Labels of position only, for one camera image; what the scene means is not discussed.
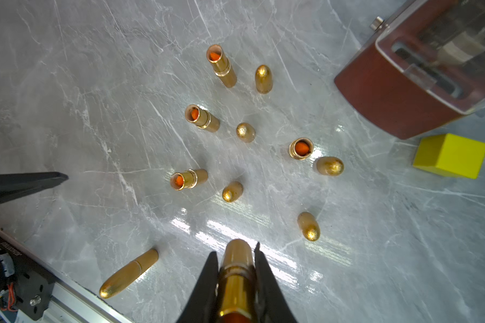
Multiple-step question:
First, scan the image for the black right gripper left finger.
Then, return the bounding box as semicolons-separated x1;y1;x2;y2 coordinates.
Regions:
176;252;219;323

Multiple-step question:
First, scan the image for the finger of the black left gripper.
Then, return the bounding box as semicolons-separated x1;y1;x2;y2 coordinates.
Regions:
0;172;69;204

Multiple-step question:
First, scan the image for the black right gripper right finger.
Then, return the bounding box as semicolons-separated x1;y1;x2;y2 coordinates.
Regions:
254;242;297;323

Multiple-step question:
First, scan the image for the gold bullet lipstick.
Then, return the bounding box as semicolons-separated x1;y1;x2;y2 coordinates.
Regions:
185;104;220;133
206;44;237;88
99;248;159;299
288;137;314;160
215;239;257;322

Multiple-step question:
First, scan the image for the gold lipstick cap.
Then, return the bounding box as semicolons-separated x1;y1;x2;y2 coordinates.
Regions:
297;212;321;242
222;181;244;203
255;65;273;94
236;122;256;143
316;156;345;176

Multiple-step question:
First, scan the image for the yellow small block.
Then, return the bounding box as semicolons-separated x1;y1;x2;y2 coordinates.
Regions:
412;133;485;179

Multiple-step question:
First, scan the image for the dark red wooden metronome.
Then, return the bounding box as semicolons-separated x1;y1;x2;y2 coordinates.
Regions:
335;1;485;139

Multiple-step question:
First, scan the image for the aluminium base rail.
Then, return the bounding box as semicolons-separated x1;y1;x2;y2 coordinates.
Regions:
0;230;129;322

